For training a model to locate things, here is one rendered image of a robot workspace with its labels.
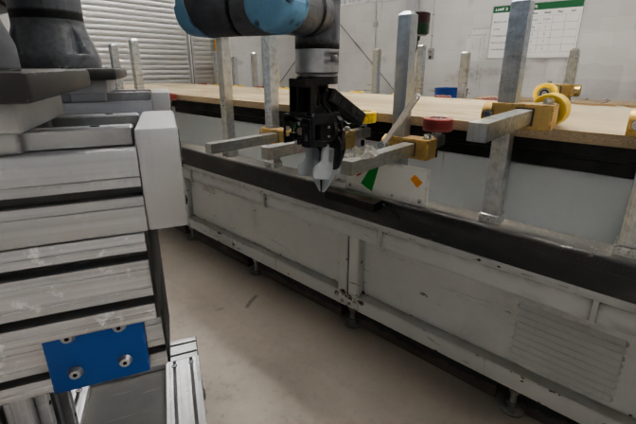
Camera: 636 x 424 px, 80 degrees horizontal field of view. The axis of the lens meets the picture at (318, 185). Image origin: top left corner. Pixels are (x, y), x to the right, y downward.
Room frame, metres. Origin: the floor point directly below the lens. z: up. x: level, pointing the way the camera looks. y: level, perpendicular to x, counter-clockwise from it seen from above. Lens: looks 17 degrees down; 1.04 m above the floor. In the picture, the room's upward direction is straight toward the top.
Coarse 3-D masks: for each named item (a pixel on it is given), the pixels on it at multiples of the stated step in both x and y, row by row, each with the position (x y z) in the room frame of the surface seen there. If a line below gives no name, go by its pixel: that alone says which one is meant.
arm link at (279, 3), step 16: (240, 0) 0.58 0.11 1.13; (256, 0) 0.54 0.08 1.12; (272, 0) 0.53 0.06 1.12; (288, 0) 0.53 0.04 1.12; (304, 0) 0.56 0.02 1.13; (320, 0) 0.61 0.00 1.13; (240, 16) 0.58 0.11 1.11; (256, 16) 0.55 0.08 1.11; (272, 16) 0.54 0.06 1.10; (288, 16) 0.53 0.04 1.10; (304, 16) 0.56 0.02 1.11; (320, 16) 0.61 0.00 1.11; (240, 32) 0.60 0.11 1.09; (256, 32) 0.59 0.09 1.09; (272, 32) 0.56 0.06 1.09; (288, 32) 0.57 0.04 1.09; (304, 32) 0.60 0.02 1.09
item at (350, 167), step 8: (432, 136) 1.02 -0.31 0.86; (440, 136) 1.03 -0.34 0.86; (400, 144) 0.92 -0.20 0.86; (408, 144) 0.92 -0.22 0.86; (440, 144) 1.04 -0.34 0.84; (384, 152) 0.83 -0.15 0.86; (392, 152) 0.85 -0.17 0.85; (400, 152) 0.88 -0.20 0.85; (408, 152) 0.91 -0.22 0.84; (344, 160) 0.75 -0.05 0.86; (352, 160) 0.75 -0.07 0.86; (360, 160) 0.76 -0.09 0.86; (368, 160) 0.78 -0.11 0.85; (376, 160) 0.80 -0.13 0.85; (384, 160) 0.83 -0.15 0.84; (392, 160) 0.85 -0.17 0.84; (344, 168) 0.75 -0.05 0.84; (352, 168) 0.74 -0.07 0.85; (360, 168) 0.76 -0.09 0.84; (368, 168) 0.78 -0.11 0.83
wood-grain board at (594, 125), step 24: (192, 96) 1.97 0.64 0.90; (216, 96) 1.96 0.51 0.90; (240, 96) 1.96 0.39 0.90; (288, 96) 1.96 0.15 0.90; (360, 96) 1.96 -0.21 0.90; (384, 96) 1.96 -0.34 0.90; (384, 120) 1.21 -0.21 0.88; (456, 120) 1.06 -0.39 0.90; (576, 120) 1.05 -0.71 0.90; (600, 120) 1.05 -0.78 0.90; (624, 120) 1.05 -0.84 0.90; (600, 144) 0.84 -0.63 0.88; (624, 144) 0.81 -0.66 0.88
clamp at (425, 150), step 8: (384, 136) 1.00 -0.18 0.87; (392, 136) 0.97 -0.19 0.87; (408, 136) 0.96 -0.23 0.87; (416, 136) 0.96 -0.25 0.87; (392, 144) 0.97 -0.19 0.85; (416, 144) 0.92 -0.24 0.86; (424, 144) 0.91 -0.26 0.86; (432, 144) 0.92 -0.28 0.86; (416, 152) 0.92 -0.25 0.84; (424, 152) 0.91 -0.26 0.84; (432, 152) 0.92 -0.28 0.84; (424, 160) 0.91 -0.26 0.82
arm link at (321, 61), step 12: (312, 48) 0.64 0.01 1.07; (324, 48) 0.64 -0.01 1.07; (300, 60) 0.65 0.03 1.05; (312, 60) 0.64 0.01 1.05; (324, 60) 0.64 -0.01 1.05; (336, 60) 0.65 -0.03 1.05; (300, 72) 0.65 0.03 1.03; (312, 72) 0.64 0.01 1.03; (324, 72) 0.64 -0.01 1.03; (336, 72) 0.66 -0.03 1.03
